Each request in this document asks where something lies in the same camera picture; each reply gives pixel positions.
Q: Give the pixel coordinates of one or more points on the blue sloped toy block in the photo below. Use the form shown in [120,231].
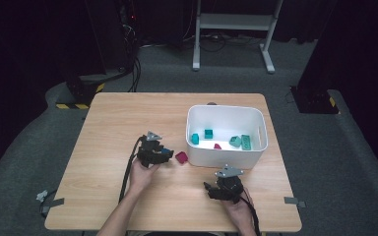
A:
[167,151]

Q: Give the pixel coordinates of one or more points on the small dark round object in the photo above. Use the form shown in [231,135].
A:
[211,103]

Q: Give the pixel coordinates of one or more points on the black stand base yellow stripes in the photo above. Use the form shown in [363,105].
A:
[311,101]
[78,90]

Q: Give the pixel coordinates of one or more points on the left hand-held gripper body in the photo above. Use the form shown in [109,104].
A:
[147,152]

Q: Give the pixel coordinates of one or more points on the person's left hand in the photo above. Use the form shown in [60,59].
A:
[139,178]

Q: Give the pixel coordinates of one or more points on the magenta square toy block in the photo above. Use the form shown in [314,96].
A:
[181,157]

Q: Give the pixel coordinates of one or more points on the teal square toy block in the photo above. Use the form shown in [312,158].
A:
[208,133]

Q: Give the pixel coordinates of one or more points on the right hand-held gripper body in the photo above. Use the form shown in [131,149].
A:
[231,188]

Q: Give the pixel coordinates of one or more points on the dark curtain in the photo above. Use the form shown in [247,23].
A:
[13,65]
[357,49]

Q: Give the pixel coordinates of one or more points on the light teal sloped toy block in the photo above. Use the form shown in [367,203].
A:
[235,141]

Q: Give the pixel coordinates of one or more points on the grey tape strip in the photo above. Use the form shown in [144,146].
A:
[292,200]
[54,202]

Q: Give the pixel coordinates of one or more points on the red sloped toy block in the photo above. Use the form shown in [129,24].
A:
[217,147]

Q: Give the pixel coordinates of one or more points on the black equipment rack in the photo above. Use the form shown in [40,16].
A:
[111,32]

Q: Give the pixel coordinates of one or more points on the white metal stand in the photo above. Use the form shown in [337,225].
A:
[236,21]

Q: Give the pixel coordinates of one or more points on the long teal toy block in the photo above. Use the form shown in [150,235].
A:
[246,142]

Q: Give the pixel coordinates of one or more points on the person's right hand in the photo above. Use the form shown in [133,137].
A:
[241,213]

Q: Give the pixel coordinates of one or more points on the white plastic bin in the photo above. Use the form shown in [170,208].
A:
[210,160]

